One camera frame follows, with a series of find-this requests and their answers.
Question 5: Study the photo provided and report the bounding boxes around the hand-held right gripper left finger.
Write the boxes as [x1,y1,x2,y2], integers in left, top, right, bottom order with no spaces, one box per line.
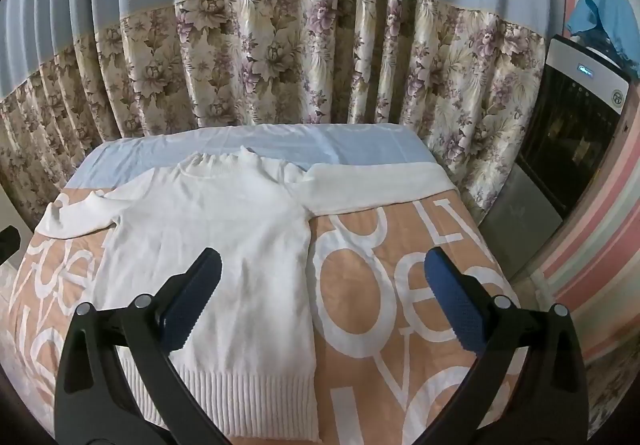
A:
[54,247,236,445]

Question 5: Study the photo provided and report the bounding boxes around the grey air cooler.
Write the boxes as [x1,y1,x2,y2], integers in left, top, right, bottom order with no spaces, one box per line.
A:
[477,34,633,276]

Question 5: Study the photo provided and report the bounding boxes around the blue cloth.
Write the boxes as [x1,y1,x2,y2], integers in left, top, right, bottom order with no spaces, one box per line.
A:
[566,0,640,78]

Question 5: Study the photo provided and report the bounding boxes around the light blue bed sheet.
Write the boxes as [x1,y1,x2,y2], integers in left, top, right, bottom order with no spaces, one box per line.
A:
[65,123,436,188]

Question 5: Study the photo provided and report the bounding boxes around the white knit sweater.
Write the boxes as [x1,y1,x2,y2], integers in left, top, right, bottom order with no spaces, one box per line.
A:
[34,146,453,441]

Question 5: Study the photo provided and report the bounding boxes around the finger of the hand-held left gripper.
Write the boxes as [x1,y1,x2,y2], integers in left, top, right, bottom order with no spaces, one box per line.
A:
[0,225,22,272]

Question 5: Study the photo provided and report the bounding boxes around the blue and floral curtain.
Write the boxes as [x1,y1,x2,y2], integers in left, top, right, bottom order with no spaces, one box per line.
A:
[0,0,566,236]

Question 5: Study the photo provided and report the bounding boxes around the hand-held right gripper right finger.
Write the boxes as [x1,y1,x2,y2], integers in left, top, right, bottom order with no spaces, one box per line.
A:
[422,246,588,445]

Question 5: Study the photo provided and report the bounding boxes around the orange printed blanket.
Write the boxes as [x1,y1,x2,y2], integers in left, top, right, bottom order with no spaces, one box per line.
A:
[0,192,531,445]

